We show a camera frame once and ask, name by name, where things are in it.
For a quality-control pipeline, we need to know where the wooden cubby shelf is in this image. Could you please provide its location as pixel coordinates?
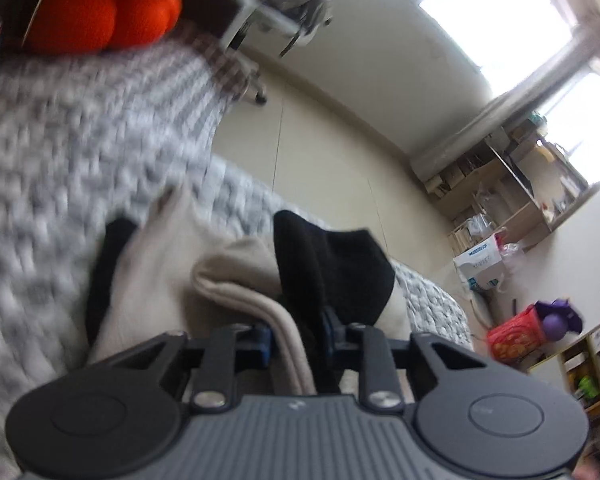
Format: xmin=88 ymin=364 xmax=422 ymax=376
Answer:
xmin=527 ymin=310 xmax=600 ymax=461

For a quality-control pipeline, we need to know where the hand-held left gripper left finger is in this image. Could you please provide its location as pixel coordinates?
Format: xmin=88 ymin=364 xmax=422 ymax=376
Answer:
xmin=104 ymin=323 xmax=277 ymax=412

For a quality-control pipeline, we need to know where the grey office chair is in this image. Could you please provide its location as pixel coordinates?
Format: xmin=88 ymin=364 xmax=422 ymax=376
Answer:
xmin=220 ymin=0 xmax=335 ymax=106

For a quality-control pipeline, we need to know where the red patterned bag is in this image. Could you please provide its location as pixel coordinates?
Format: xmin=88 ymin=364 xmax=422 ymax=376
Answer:
xmin=486 ymin=305 xmax=548 ymax=363

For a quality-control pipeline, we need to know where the white paper bag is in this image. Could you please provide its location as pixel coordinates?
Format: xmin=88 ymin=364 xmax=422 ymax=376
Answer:
xmin=452 ymin=232 xmax=506 ymax=291

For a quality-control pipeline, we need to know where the beige garment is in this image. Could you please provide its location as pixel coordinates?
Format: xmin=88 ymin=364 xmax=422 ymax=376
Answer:
xmin=87 ymin=185 xmax=413 ymax=396

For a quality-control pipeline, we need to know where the orange plush cushion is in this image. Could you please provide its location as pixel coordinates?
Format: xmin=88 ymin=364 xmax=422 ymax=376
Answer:
xmin=10 ymin=0 xmax=221 ymax=56

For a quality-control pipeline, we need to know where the smartphone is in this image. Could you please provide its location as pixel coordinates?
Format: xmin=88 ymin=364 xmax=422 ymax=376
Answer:
xmin=0 ymin=0 xmax=54 ymax=51

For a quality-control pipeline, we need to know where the black shirt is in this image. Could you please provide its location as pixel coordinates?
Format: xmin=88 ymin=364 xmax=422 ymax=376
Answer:
xmin=84 ymin=210 xmax=397 ymax=393

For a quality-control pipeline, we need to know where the grey checkered knit blanket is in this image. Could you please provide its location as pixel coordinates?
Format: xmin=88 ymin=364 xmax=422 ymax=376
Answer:
xmin=0 ymin=25 xmax=476 ymax=480

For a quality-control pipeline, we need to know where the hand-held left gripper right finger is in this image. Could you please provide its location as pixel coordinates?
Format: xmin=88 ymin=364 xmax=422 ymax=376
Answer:
xmin=322 ymin=309 xmax=484 ymax=414

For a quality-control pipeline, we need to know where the grey patterned curtain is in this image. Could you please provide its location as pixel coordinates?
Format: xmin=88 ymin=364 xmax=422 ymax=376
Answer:
xmin=410 ymin=25 xmax=600 ymax=186

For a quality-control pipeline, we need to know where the purple ball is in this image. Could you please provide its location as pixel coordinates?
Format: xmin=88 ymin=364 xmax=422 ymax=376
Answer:
xmin=535 ymin=297 xmax=586 ymax=346

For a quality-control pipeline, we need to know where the wooden shelf desk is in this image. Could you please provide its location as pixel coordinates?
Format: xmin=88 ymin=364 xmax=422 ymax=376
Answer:
xmin=425 ymin=115 xmax=600 ymax=261

